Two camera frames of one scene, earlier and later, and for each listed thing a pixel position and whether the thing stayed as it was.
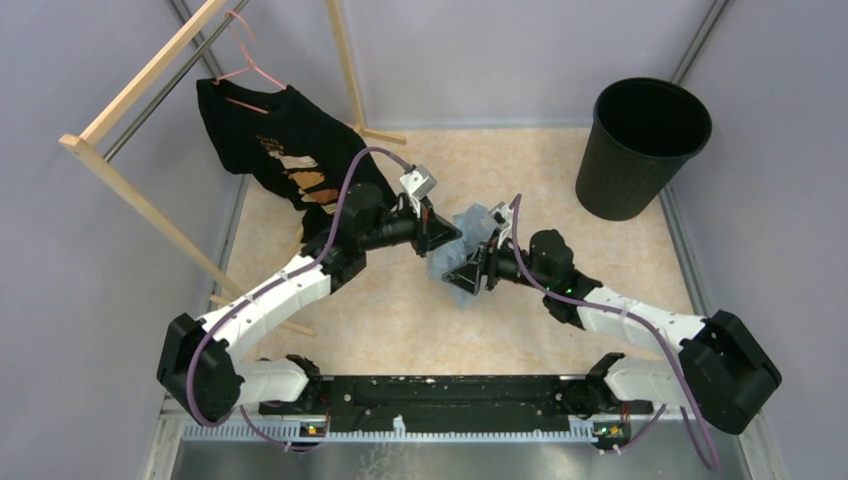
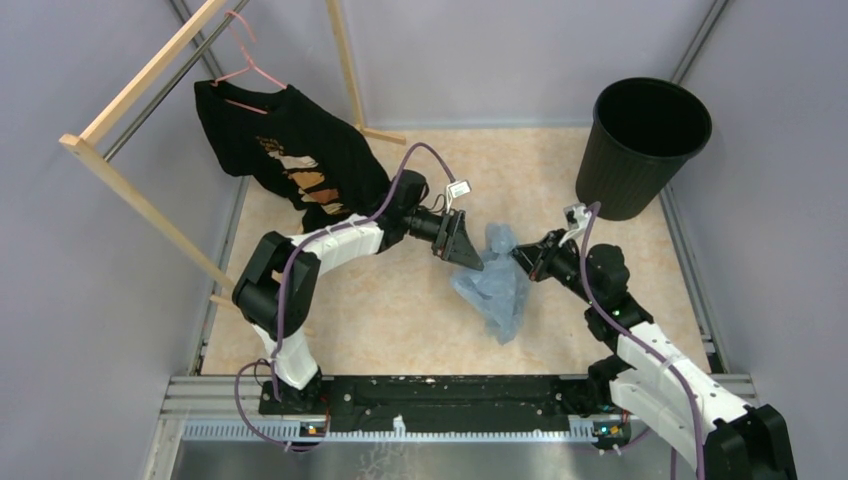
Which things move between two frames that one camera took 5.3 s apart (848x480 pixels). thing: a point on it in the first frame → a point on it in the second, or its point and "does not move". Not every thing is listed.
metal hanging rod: [131, 129] does not move
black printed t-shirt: [292, 145] does not move
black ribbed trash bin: [643, 134] does not move
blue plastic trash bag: [477, 224] → [498, 293]
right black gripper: [485, 259] → [536, 259]
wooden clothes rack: [80, 141] does not move
